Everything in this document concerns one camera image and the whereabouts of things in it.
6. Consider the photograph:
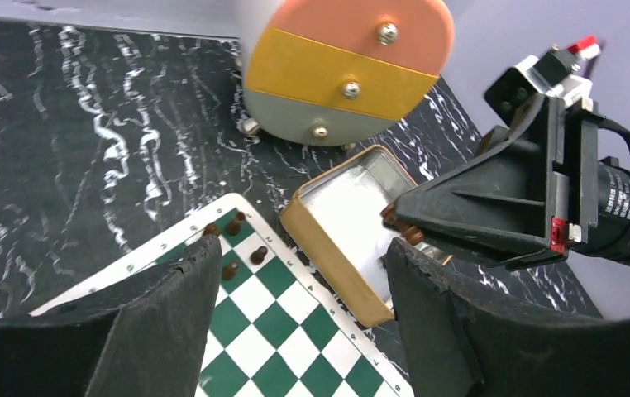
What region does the green white chess board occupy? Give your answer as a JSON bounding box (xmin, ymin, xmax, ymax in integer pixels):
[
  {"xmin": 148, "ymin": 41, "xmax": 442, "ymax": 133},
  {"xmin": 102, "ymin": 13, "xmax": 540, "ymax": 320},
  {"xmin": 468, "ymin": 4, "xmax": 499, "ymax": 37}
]
[{"xmin": 39, "ymin": 193, "xmax": 413, "ymax": 396}]

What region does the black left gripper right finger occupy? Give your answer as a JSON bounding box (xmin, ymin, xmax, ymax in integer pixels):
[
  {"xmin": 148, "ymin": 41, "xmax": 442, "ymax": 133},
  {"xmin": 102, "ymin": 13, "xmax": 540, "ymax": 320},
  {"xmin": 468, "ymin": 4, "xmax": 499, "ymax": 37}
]
[{"xmin": 385, "ymin": 238, "xmax": 630, "ymax": 396}]

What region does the brown chess piece fourteenth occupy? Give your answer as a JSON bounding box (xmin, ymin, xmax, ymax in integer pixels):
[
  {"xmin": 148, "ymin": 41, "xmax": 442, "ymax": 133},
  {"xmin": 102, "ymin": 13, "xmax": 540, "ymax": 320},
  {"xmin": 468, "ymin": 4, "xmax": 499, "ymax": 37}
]
[{"xmin": 380, "ymin": 203, "xmax": 425, "ymax": 246}]

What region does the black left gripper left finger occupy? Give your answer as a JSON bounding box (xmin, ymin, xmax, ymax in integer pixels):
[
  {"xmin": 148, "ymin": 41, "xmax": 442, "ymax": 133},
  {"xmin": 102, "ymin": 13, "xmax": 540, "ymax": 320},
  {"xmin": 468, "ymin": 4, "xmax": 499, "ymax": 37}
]
[{"xmin": 0, "ymin": 236, "xmax": 222, "ymax": 396}]

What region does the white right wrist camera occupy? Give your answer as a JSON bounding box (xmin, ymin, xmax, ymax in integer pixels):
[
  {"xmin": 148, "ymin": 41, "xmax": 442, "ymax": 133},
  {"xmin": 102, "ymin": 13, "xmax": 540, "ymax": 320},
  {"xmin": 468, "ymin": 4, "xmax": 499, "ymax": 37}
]
[{"xmin": 484, "ymin": 35, "xmax": 602, "ymax": 124}]

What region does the brown chess piece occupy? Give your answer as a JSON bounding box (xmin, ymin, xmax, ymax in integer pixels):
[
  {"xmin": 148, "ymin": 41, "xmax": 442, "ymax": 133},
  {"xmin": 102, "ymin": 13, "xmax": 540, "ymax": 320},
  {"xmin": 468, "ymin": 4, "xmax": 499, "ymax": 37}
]
[
  {"xmin": 224, "ymin": 211, "xmax": 246, "ymax": 236},
  {"xmin": 202, "ymin": 222, "xmax": 222, "ymax": 237},
  {"xmin": 250, "ymin": 246, "xmax": 269, "ymax": 265},
  {"xmin": 222, "ymin": 261, "xmax": 240, "ymax": 280}
]

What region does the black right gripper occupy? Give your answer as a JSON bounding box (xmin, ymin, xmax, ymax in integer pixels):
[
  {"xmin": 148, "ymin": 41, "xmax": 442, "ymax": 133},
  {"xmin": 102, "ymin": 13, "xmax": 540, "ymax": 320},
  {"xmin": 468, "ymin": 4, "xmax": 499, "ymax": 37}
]
[{"xmin": 394, "ymin": 97, "xmax": 598, "ymax": 269}]

